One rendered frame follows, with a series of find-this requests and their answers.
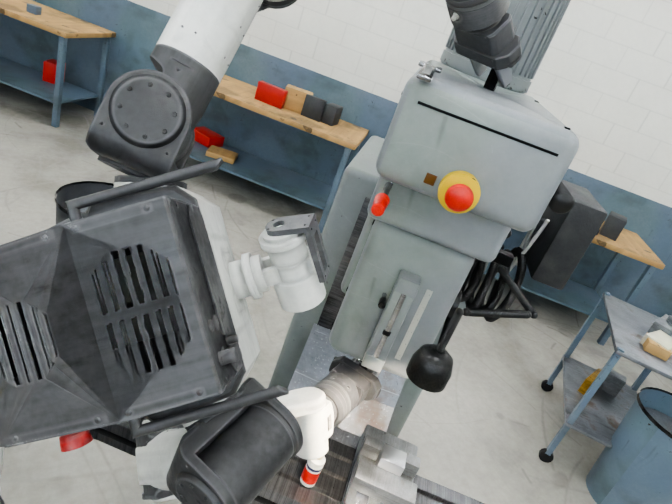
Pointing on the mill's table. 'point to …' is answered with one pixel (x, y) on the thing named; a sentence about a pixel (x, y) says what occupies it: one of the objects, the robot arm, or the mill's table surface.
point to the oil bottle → (312, 471)
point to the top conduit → (560, 203)
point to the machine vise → (373, 442)
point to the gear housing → (440, 222)
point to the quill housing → (389, 271)
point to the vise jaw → (382, 484)
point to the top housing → (478, 145)
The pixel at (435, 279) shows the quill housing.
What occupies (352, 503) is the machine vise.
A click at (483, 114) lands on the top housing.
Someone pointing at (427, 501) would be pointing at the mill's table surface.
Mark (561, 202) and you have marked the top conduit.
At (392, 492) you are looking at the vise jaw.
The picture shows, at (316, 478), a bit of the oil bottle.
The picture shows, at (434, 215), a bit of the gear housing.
